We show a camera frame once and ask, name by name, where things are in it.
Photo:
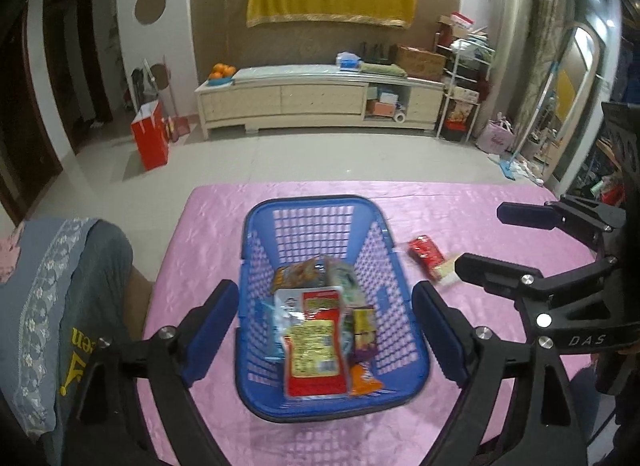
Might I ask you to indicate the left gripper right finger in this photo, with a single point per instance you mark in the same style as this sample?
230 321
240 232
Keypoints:
447 332

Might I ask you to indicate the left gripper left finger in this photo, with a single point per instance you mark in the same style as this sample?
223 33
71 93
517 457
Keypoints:
202 331

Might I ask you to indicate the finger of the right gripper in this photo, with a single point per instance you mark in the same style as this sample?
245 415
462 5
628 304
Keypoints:
595 225
512 281

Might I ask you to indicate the clear cracker pack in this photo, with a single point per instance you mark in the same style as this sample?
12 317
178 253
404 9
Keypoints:
445 273

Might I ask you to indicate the blue egg yolk pastry bag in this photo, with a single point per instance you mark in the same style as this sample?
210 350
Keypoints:
276 321

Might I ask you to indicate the small red snack pack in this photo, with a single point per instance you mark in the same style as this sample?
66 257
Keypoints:
427 254

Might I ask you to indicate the purple yellow chips bag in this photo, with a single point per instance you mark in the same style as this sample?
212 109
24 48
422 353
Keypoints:
364 334

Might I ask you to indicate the orange cone snack pack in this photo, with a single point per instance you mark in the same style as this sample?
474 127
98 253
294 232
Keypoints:
362 381

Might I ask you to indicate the red silver snack pouch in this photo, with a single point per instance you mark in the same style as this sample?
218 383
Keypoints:
314 365

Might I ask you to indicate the orange yellow snack bag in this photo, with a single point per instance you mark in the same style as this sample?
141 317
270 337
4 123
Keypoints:
310 273

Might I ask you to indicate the pink tablecloth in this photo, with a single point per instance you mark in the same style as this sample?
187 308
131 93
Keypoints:
206 248

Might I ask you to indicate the pink gift bag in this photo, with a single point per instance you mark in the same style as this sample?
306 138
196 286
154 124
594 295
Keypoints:
496 137

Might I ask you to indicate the grey sofa with lace cover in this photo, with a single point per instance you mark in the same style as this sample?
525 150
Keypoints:
66 291

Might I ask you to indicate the blue plastic basket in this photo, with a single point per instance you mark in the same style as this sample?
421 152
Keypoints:
284 231

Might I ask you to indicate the arched floor mirror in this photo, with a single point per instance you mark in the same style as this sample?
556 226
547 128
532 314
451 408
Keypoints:
573 79

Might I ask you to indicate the white metal shelf rack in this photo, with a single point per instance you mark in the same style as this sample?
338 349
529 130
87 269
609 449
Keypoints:
466 81

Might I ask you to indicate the red paper bag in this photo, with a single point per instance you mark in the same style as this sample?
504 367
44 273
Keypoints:
148 128

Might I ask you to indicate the cardboard box on cabinet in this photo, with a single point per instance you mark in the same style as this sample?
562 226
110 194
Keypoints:
420 64

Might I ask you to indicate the standing air conditioner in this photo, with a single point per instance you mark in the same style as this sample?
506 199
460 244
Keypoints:
507 33

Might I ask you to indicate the cream TV cabinet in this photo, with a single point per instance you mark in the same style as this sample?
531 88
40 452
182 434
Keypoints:
317 96

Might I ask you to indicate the plate of oranges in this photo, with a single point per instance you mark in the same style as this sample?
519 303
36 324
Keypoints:
221 74

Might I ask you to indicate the blue tissue pack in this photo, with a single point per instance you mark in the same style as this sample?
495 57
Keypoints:
346 61

